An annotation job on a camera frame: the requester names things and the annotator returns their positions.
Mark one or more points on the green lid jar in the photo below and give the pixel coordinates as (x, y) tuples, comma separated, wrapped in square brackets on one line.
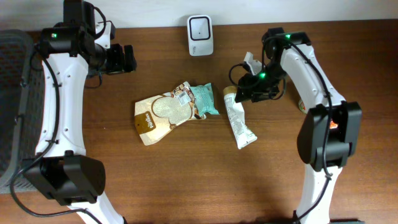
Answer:
[(301, 106)]

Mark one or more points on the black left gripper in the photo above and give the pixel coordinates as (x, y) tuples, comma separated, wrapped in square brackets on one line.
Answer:
[(118, 65)]

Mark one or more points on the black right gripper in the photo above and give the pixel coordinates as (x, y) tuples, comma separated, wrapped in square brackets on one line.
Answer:
[(250, 82)]

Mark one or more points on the grey mesh basket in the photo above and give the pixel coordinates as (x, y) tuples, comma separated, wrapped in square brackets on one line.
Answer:
[(22, 102)]

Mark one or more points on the teal snack packet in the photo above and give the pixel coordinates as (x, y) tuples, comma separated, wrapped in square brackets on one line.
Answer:
[(204, 99)]

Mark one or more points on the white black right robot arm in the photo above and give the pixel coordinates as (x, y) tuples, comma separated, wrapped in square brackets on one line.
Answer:
[(329, 134)]

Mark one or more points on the white barcode scanner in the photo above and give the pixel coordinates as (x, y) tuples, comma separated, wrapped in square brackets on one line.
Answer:
[(200, 35)]

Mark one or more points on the beige brown snack pouch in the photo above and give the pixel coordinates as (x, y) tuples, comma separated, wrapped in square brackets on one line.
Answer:
[(158, 115)]

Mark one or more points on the white bamboo print tube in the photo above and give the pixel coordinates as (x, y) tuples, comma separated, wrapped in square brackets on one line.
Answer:
[(235, 111)]

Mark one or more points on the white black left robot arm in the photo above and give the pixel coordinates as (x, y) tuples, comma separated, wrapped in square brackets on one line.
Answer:
[(73, 50)]

